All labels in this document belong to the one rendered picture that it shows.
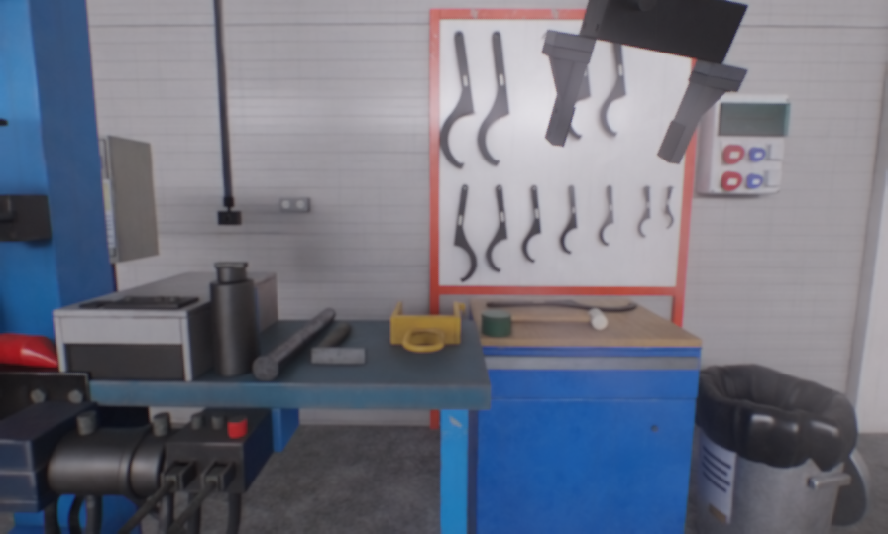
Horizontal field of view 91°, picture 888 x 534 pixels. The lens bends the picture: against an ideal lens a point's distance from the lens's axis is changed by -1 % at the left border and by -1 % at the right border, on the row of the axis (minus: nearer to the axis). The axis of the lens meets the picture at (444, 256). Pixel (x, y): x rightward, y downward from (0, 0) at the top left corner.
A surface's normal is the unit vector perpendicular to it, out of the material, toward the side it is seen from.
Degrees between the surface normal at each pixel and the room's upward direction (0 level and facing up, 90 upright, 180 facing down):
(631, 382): 90
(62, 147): 90
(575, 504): 90
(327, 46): 90
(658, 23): 114
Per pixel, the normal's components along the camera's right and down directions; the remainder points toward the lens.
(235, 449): 0.00, 0.13
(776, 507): -0.44, 0.17
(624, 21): 0.09, 0.51
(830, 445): -0.62, 0.14
